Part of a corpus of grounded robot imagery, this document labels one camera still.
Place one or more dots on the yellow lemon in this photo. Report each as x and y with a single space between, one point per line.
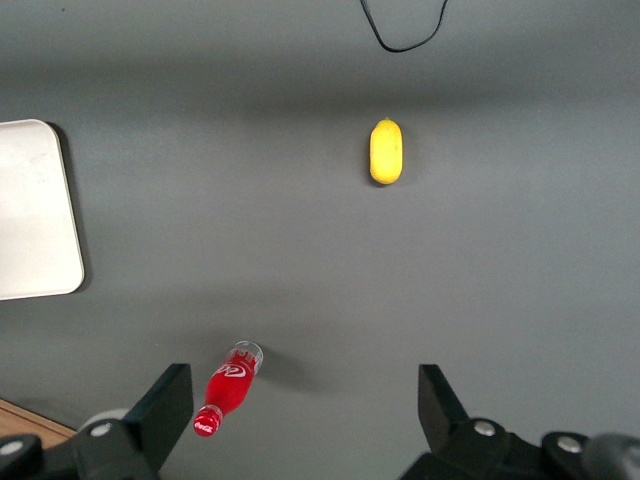
386 152

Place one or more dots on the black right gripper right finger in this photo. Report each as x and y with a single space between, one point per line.
442 415

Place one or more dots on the wooden drawer cabinet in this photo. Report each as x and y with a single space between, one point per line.
25 420

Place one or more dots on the beige plastic tray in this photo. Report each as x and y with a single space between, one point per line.
35 210

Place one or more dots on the red cola bottle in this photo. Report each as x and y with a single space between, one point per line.
231 385

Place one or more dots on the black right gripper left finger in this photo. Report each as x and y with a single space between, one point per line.
160 410

